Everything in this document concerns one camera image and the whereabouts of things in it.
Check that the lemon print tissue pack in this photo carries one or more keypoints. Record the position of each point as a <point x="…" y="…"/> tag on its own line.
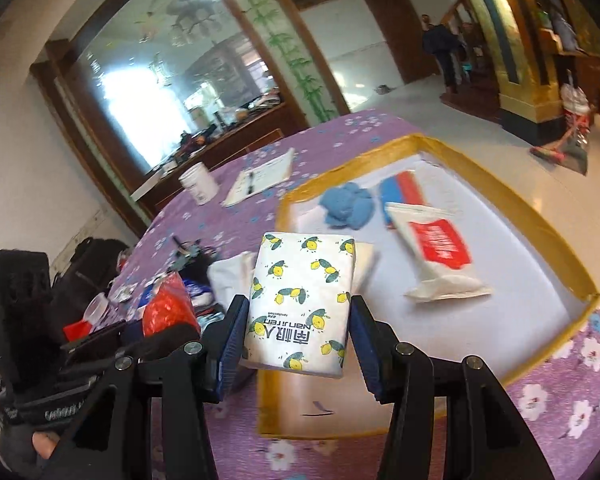
<point x="300" y="300"/>

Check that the red plastic bag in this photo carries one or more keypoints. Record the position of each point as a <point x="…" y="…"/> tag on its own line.
<point x="167" y="310"/>

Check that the white and red bag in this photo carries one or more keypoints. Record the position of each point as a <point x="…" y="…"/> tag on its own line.
<point x="575" y="105"/>

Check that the white red label tissue pack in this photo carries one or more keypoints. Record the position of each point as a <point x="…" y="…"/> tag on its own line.
<point x="440" y="245"/>

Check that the black pen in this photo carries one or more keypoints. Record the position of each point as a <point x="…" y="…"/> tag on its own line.
<point x="250" y="182"/>

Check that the purple floral tablecloth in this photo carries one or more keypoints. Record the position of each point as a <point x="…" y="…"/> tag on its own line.
<point x="540" y="435"/>

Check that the blue cloth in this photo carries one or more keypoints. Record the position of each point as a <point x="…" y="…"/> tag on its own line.
<point x="347" y="205"/>

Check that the grey dustpan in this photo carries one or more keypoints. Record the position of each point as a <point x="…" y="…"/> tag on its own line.
<point x="577" y="157"/>

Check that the blue white round pack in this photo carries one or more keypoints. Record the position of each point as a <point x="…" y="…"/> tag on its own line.
<point x="197" y="290"/>

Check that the counter clutter pile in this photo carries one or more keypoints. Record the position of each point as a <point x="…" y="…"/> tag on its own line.
<point x="250" y="107"/>

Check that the white notepad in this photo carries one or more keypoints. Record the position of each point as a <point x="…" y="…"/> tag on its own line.
<point x="267" y="175"/>

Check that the dark slippers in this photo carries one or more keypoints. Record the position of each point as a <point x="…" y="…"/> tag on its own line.
<point x="382" y="89"/>

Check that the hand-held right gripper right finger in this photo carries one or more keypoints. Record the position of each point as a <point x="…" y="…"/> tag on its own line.
<point x="362" y="347"/>

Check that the gold pillar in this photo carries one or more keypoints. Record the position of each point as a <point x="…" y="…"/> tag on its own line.
<point x="510" y="60"/>

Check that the yellow rimmed cardboard box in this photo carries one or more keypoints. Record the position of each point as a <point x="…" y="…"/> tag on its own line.
<point x="480" y="240"/>

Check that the blue plastic stool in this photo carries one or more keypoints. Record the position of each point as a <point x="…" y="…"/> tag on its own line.
<point x="466" y="71"/>

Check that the red and blue pack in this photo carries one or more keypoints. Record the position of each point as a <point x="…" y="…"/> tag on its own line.
<point x="405" y="190"/>

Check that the wooden framed glass partition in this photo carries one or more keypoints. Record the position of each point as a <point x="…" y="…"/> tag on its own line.
<point x="155" y="85"/>

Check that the clear plastic cup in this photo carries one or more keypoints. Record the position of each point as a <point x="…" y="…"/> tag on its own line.
<point x="96" y="307"/>

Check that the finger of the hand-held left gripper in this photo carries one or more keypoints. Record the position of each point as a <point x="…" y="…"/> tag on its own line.
<point x="95" y="342"/>
<point x="165" y="342"/>

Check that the wooden cabinet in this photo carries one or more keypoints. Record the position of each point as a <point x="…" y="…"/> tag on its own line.
<point x="595" y="70"/>

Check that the black bag on chair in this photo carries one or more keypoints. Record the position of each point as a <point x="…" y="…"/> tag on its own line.
<point x="15" y="300"/>

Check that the crumpled silver wrapper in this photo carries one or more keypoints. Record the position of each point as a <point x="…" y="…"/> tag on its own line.
<point x="122" y="293"/>

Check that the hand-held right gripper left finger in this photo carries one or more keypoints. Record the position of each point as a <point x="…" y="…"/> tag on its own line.
<point x="230" y="342"/>

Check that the white cup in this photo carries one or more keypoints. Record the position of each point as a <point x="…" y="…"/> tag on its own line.
<point x="200" y="185"/>

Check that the bamboo painted glass panel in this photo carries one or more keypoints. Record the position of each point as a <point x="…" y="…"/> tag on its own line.
<point x="290" y="60"/>

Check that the red plastic object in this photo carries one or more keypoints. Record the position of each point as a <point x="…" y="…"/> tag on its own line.
<point x="77" y="331"/>

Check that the brown wooden door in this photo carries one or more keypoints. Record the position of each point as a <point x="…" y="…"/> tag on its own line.
<point x="395" y="35"/>

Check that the red broom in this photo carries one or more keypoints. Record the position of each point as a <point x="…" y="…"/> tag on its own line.
<point x="547" y="154"/>

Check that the black electric motor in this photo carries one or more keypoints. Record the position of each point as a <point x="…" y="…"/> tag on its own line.
<point x="192" y="257"/>

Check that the white plastic bag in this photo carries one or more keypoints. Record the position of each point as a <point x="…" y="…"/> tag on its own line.
<point x="230" y="275"/>

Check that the person in dark clothes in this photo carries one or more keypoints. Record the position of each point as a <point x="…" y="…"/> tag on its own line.
<point x="442" y="45"/>

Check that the person's left hand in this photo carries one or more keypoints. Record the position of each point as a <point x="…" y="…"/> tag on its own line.
<point x="46" y="446"/>

